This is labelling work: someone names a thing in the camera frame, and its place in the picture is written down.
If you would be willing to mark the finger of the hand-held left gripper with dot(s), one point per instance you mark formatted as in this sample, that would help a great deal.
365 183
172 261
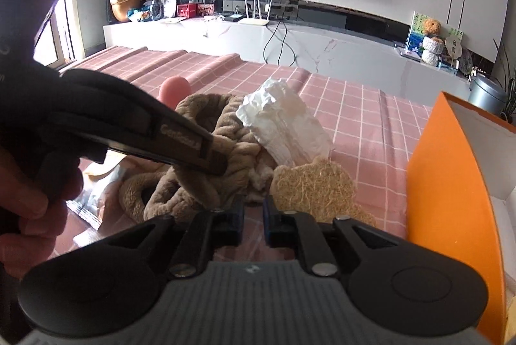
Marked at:
121 89
181 145

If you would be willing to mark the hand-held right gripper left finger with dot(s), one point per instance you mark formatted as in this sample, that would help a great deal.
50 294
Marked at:
232 224

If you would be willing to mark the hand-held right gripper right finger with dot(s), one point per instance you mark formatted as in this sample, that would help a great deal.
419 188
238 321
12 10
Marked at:
272 226

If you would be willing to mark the tan loofah pad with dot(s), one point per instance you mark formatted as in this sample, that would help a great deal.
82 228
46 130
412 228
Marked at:
310 188

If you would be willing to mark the pink sponge ball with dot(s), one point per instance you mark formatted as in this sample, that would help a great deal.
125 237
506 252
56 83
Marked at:
175 91

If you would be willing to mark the brown plush cloth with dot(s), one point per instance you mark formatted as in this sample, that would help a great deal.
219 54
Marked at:
238 151

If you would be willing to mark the white plastic bag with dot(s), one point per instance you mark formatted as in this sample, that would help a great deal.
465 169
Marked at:
282 119

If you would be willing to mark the clear packet with yellow label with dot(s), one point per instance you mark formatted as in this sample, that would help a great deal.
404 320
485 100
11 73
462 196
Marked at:
90 208

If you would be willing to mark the orange cardboard box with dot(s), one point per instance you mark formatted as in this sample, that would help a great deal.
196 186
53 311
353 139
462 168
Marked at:
447 188

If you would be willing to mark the person's left hand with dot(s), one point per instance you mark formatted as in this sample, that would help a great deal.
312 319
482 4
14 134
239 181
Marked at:
20 208

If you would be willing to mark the red box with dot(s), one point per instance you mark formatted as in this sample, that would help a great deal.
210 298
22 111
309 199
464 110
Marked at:
186 10

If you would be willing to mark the black set-top box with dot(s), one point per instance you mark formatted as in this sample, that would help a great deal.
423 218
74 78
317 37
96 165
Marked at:
233 17

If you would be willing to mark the pink checked tablecloth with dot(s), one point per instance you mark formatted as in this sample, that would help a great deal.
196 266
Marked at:
354 119

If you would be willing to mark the white router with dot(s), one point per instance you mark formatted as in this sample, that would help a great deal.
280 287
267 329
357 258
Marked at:
254 19

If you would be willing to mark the white marble media cabinet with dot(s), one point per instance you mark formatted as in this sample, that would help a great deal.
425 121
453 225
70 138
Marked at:
322 42

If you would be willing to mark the white knitted pot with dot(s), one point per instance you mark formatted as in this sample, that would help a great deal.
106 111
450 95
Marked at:
431 48

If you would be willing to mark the blue green painting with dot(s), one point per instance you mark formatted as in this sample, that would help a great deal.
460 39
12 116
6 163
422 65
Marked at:
415 30

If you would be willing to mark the grey metal trash can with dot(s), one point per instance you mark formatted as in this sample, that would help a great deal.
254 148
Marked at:
485 95

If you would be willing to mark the decorative round plate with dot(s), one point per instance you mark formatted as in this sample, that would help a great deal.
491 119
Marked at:
466 61

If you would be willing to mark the brown teddy bear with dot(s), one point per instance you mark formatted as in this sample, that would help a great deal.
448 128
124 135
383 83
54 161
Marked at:
431 26

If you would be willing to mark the round paper fan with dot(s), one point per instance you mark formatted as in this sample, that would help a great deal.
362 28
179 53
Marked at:
454 46

